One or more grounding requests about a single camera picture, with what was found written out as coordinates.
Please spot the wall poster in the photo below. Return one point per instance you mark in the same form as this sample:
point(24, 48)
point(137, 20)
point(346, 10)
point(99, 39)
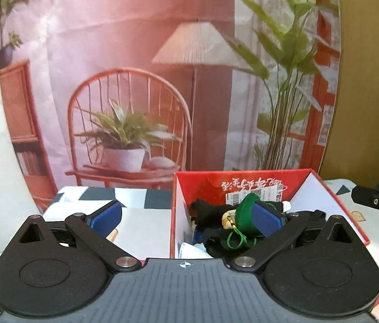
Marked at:
point(162, 74)

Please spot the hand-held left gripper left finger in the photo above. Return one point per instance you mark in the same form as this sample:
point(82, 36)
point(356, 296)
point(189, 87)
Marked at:
point(107, 218)

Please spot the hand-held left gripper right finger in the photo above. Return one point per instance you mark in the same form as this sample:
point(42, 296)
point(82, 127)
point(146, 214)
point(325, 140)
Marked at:
point(270, 220)

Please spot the black eye mask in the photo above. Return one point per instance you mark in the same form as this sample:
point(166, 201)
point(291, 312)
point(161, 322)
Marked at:
point(209, 215)

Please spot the green tasselled sachet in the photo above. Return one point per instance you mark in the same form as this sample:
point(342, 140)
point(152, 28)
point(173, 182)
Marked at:
point(243, 218)

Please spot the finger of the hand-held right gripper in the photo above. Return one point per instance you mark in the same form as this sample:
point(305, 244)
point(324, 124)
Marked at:
point(369, 195)

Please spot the blue and white snack bag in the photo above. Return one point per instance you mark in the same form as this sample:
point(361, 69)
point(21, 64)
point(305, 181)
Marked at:
point(191, 247)

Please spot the red strawberry print box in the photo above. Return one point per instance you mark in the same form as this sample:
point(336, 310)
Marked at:
point(209, 191)

